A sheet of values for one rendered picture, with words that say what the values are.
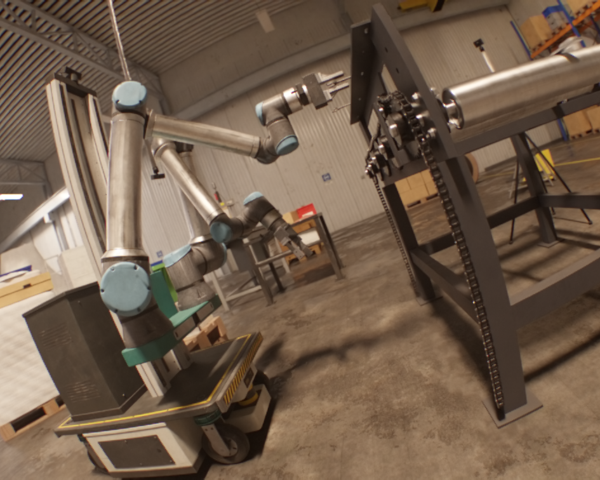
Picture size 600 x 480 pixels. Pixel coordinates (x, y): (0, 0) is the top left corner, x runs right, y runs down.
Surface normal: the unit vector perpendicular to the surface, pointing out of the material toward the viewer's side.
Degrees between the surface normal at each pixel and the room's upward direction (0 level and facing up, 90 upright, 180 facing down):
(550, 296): 90
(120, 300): 95
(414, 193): 90
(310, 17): 90
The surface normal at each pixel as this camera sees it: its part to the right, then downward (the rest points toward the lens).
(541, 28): -0.14, 0.11
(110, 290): 0.46, -0.05
